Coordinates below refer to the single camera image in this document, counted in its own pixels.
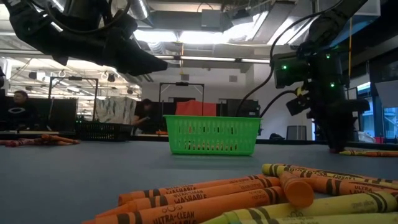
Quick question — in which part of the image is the yellow green crayon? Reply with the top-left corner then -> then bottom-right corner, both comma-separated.
198,190 -> 398,224

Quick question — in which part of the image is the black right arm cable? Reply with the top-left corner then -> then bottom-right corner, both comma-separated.
235,14 -> 315,118

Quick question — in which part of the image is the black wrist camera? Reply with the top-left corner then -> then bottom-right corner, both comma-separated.
62,0 -> 104,20
285,95 -> 312,116

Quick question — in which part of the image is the black partition panel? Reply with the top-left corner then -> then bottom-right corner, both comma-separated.
132,100 -> 177,136
0,95 -> 78,132

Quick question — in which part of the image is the yellow hanging cable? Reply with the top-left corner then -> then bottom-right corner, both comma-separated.
347,17 -> 354,78

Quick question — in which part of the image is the white plastic bag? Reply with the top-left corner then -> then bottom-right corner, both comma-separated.
357,130 -> 376,144

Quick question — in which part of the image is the ceiling strip light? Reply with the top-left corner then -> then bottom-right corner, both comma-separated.
154,54 -> 271,65

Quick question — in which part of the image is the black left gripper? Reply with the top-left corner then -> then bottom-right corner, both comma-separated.
52,18 -> 168,77

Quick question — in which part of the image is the black plastic basket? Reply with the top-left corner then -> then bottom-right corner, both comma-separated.
73,120 -> 134,142

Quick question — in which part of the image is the person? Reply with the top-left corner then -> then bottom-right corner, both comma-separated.
132,98 -> 157,128
0,90 -> 40,132

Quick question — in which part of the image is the orange red panel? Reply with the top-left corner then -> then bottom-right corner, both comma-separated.
175,100 -> 218,117

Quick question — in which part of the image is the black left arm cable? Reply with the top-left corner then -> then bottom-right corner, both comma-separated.
46,0 -> 132,34

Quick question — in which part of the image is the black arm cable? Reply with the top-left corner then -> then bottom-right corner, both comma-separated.
235,14 -> 315,118
46,0 -> 132,34

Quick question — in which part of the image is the grey waste bin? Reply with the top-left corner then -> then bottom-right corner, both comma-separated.
285,124 -> 308,141

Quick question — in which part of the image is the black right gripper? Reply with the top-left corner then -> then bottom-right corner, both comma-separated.
307,98 -> 371,152

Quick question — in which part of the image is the black metal frame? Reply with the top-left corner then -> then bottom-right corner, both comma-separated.
47,76 -> 100,123
158,82 -> 206,116

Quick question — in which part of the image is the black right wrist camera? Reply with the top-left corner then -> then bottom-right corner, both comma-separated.
285,95 -> 312,116

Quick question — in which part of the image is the black equipment case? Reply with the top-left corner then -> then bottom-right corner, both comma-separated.
219,98 -> 261,118

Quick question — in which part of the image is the green plastic basket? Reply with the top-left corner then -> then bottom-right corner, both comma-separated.
163,114 -> 262,156

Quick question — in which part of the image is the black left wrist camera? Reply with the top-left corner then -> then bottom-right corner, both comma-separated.
62,0 -> 104,20

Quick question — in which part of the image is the grey ceiling box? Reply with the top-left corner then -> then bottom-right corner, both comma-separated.
200,9 -> 233,32

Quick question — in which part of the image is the crumpled grey white sheet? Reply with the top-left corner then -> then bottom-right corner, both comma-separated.
94,96 -> 137,125

